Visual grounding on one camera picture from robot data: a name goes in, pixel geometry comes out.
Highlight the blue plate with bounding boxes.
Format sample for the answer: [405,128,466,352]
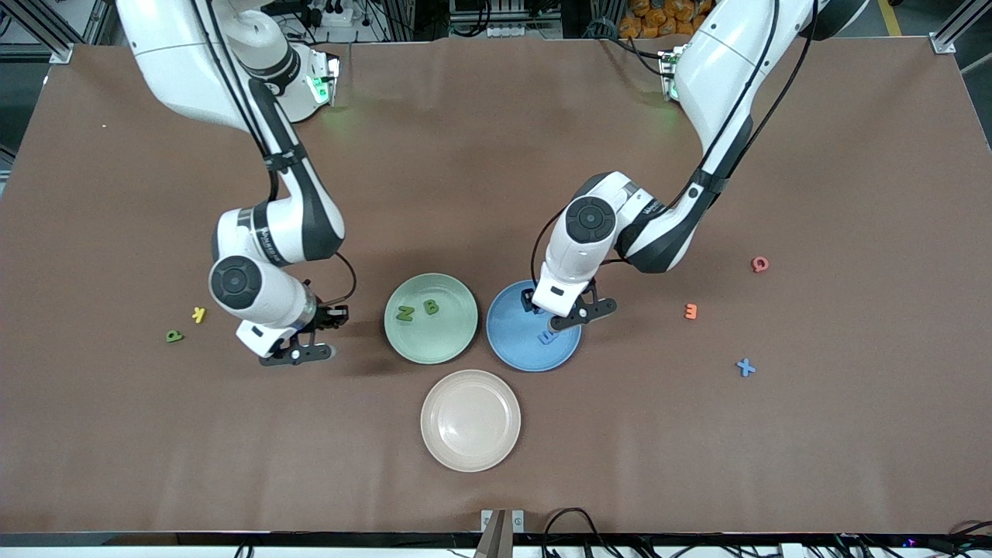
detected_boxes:
[486,280,582,373]

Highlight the green plate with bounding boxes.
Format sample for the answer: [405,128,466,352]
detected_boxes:
[384,273,479,365]

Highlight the beige plate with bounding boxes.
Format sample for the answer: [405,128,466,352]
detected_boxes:
[420,369,522,473]

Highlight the pile of orange objects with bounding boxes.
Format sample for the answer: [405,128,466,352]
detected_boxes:
[620,0,718,40]

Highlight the white power strip with plugs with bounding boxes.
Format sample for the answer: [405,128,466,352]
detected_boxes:
[298,0,356,28]

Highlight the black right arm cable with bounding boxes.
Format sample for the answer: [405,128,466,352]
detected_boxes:
[190,0,358,307]

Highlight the black cable loop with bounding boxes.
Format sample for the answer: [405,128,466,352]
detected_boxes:
[542,508,621,558]

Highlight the metal bracket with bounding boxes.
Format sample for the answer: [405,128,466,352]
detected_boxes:
[480,508,526,558]

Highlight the aluminium frame profile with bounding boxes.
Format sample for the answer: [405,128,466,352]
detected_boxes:
[0,0,74,64]
[930,0,992,55]

